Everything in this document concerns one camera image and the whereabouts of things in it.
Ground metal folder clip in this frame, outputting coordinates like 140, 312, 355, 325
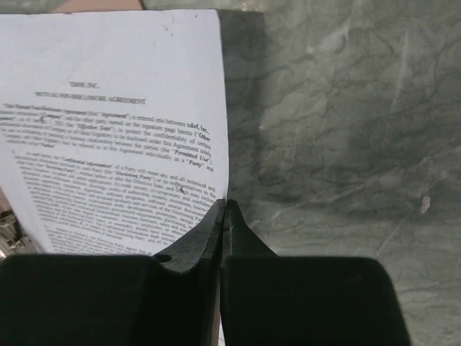
0, 210, 37, 261

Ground pink brown file folder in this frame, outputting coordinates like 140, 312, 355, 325
0, 0, 145, 15

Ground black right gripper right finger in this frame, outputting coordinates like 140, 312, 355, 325
220, 200, 411, 345

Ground white printed paper stack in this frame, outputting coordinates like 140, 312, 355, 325
1, 9, 229, 254

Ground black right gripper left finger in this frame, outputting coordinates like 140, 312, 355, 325
1, 200, 224, 345

